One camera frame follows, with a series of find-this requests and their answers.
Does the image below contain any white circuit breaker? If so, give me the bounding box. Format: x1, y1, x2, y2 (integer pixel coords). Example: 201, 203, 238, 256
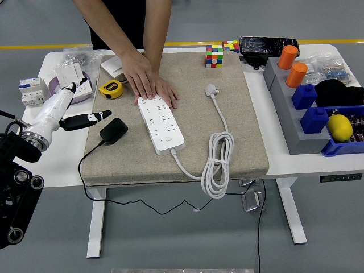
19, 77, 49, 108

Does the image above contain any plastic bag of metal parts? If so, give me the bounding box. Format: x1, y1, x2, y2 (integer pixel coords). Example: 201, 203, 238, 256
62, 47, 102, 76

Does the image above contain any orange cylinder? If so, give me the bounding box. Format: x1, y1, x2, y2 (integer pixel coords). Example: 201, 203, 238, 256
285, 62, 309, 89
277, 44, 299, 70

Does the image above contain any blue block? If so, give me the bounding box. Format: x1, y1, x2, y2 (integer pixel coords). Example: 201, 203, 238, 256
291, 84, 318, 110
300, 106, 330, 135

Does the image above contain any white power strip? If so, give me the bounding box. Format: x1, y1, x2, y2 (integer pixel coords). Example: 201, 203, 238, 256
137, 96, 185, 156

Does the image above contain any yellow lemon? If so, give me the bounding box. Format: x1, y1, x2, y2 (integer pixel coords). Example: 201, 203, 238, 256
326, 114, 354, 143

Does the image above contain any yellow tape measure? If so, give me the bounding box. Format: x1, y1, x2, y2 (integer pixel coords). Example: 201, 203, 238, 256
98, 80, 125, 100

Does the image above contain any purple bowl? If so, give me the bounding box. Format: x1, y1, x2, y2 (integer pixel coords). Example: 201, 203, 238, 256
48, 71, 94, 105

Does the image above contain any person's right hand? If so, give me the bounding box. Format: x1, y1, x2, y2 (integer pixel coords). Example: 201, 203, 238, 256
119, 50, 157, 101

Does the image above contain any person's left hand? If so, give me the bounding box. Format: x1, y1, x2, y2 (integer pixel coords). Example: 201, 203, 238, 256
155, 73, 181, 110

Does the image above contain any table control panel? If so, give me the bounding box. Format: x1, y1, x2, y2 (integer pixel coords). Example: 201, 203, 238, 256
318, 173, 363, 183

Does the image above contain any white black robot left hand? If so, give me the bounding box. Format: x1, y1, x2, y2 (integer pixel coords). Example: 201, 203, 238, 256
30, 76, 113, 137

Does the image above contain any black plastic-wrapped box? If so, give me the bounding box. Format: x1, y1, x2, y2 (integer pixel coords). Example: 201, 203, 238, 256
239, 35, 300, 71

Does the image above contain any thin black plug cord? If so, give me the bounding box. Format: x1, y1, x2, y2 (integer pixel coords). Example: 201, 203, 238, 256
78, 140, 213, 216

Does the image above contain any white power strip cable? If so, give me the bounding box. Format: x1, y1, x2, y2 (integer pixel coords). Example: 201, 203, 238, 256
169, 82, 235, 199

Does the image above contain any metal bracket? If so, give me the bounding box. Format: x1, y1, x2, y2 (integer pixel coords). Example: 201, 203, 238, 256
238, 178, 261, 187
241, 189, 264, 213

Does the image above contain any grey-brown mat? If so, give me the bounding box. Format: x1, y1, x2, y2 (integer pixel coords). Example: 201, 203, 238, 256
84, 52, 270, 187

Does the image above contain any black plug adapter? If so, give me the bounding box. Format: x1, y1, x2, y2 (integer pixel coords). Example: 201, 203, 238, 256
99, 117, 129, 145

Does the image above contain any white table leg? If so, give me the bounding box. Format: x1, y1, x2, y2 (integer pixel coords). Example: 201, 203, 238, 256
275, 177, 308, 245
86, 187, 107, 259

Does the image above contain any circuit board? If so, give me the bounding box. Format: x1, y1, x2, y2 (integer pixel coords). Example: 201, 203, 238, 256
329, 107, 364, 143

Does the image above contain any white socket panel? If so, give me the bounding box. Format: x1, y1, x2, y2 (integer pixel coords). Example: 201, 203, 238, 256
64, 78, 94, 101

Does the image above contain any white switch panel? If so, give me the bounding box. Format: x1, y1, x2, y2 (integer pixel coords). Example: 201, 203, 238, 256
54, 63, 85, 91

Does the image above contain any large Rubik's cube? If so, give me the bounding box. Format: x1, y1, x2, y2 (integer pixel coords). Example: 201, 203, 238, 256
205, 44, 224, 69

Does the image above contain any black floor cable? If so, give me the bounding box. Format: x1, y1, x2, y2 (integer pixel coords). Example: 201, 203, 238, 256
257, 179, 267, 273

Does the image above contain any black cap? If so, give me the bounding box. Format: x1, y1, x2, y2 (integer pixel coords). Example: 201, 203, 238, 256
313, 79, 364, 107

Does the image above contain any plastic bag of small parts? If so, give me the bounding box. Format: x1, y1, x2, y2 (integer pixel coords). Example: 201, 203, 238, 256
298, 55, 355, 86

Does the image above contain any small Rubik's cube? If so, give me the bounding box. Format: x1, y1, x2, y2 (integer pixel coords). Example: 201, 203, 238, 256
222, 40, 240, 54

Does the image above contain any grey stepped block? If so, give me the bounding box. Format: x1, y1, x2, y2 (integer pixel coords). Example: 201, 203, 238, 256
263, 56, 333, 155

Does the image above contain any white wall switch plate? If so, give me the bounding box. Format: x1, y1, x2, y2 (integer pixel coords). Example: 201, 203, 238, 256
101, 55, 126, 79

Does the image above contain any blue bin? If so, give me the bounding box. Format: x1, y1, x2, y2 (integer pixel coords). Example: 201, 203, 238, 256
321, 105, 364, 158

